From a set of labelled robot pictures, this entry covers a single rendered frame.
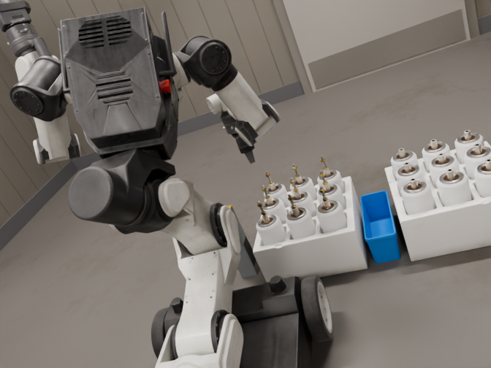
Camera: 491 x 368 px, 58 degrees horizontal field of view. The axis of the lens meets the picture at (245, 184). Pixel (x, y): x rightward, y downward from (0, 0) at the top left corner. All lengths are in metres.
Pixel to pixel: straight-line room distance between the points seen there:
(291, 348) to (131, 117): 0.75
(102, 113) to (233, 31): 2.71
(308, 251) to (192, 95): 2.49
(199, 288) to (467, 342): 0.76
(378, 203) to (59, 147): 1.23
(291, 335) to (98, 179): 0.71
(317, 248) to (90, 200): 0.93
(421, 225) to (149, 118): 0.98
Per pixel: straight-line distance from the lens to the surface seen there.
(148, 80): 1.06
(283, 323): 1.38
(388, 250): 1.68
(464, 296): 1.55
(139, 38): 1.09
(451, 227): 1.63
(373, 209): 1.92
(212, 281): 1.30
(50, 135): 1.39
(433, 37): 3.73
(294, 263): 1.69
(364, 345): 1.47
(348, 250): 1.65
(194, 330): 1.23
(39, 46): 1.52
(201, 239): 1.35
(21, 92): 1.26
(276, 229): 1.66
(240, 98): 1.27
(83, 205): 0.97
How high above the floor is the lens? 1.10
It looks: 25 degrees down
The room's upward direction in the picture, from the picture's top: 24 degrees counter-clockwise
